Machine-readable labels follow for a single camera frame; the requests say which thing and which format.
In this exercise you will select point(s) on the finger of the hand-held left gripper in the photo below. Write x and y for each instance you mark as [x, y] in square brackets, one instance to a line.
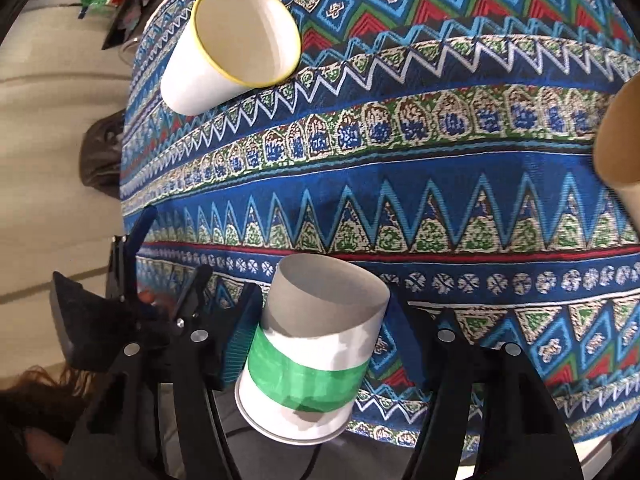
[139, 240]

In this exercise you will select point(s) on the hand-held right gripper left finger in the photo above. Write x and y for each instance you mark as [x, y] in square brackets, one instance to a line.
[240, 345]

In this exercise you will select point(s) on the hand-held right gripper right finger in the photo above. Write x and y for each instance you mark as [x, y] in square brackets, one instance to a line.
[402, 332]

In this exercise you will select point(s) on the white cup with green band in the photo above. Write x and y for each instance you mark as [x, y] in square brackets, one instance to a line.
[305, 375]

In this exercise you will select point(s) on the white cup with yellow rim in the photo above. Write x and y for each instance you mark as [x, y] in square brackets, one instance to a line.
[200, 75]

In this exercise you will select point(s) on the brown paper cup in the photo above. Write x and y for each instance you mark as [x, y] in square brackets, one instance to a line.
[622, 145]

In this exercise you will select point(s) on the dark brown bag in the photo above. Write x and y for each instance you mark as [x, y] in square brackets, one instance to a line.
[102, 155]

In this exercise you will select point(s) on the person's brown hair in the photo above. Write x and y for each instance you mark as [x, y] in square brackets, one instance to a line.
[35, 410]

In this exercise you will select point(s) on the blue patterned tablecloth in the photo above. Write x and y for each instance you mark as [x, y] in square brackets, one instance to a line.
[400, 170]

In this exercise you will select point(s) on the dark clutter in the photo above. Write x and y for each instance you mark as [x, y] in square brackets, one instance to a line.
[130, 15]

